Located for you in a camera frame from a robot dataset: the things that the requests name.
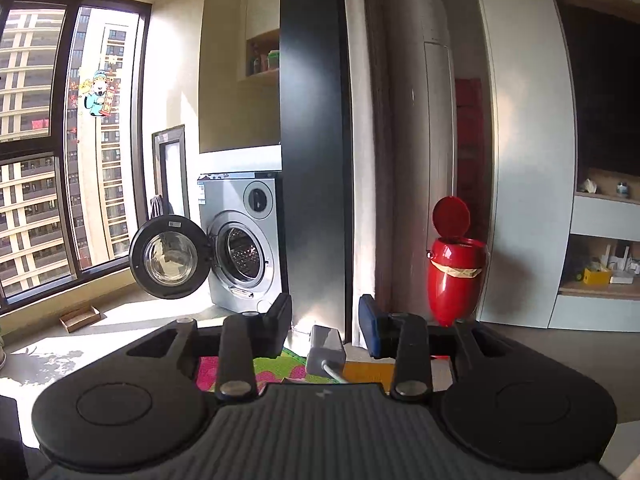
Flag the red trash bin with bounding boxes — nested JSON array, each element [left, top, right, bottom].
[[426, 195, 488, 329]]

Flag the bottles in niche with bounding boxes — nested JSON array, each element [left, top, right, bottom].
[[249, 44, 269, 75]]

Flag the yellow flat box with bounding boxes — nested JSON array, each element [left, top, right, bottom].
[[344, 361, 397, 386]]

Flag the white counter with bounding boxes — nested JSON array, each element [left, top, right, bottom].
[[198, 143, 282, 182]]

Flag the grey television cabinet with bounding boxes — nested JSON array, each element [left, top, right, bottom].
[[472, 0, 640, 334]]

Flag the white standing air conditioner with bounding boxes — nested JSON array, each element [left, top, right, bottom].
[[384, 0, 459, 322]]

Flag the colourful printed mat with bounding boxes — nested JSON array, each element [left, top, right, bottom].
[[195, 346, 307, 394]]

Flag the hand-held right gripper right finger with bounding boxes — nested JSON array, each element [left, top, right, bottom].
[[359, 294, 517, 402]]

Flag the dark framed board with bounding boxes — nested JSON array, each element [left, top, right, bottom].
[[151, 124, 191, 234]]

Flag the large window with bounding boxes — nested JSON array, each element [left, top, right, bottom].
[[0, 0, 154, 317]]

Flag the cartoon window sticker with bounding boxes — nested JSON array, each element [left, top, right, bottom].
[[70, 69, 119, 119]]

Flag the black television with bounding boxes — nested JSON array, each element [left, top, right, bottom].
[[554, 0, 640, 179]]

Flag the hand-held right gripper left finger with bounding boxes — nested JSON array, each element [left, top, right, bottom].
[[126, 292, 293, 402]]

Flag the dark cloth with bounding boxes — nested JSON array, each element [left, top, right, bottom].
[[148, 193, 174, 221]]

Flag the white charger with cable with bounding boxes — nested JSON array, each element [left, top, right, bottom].
[[305, 324, 353, 385]]

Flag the small yellow box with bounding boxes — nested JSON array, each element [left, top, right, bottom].
[[582, 265, 614, 286]]

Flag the cardboard tray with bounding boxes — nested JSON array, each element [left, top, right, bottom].
[[58, 304, 103, 334]]

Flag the silver washing machine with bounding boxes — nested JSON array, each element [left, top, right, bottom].
[[128, 170, 289, 314]]

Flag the white router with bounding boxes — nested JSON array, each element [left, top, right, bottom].
[[600, 242, 640, 284]]

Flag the wooden wall shelf niche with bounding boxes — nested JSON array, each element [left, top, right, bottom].
[[244, 27, 281, 86]]

